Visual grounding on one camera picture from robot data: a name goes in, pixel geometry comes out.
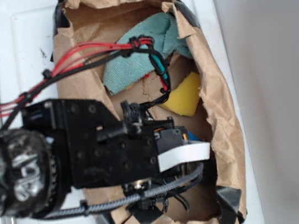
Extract red and black cables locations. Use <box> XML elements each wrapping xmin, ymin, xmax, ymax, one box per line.
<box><xmin>0</xmin><ymin>31</ymin><xmax>174</xmax><ymax>128</ymax></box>

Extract yellow sponge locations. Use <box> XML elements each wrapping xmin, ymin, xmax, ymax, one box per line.
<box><xmin>160</xmin><ymin>71</ymin><xmax>201</xmax><ymax>117</ymax></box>

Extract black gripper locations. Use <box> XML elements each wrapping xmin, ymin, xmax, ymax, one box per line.
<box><xmin>90</xmin><ymin>90</ymin><xmax>215</xmax><ymax>197</ymax></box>

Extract white tray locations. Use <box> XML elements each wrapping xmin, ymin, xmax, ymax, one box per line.
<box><xmin>0</xmin><ymin>0</ymin><xmax>266</xmax><ymax>224</ymax></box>

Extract grey braided cable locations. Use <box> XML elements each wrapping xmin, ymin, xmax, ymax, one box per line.
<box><xmin>39</xmin><ymin>162</ymin><xmax>210</xmax><ymax>224</ymax></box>

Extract blue wooden block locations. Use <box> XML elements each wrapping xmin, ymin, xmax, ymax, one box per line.
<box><xmin>187</xmin><ymin>131</ymin><xmax>201</xmax><ymax>141</ymax></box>

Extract teal terry cloth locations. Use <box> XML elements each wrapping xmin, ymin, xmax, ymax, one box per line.
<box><xmin>103</xmin><ymin>12</ymin><xmax>193</xmax><ymax>95</ymax></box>

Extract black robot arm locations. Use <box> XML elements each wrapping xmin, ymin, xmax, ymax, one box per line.
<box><xmin>0</xmin><ymin>99</ymin><xmax>211</xmax><ymax>218</ymax></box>

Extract brown paper bag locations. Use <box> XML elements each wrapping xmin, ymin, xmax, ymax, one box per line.
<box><xmin>53</xmin><ymin>0</ymin><xmax>247</xmax><ymax>224</ymax></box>

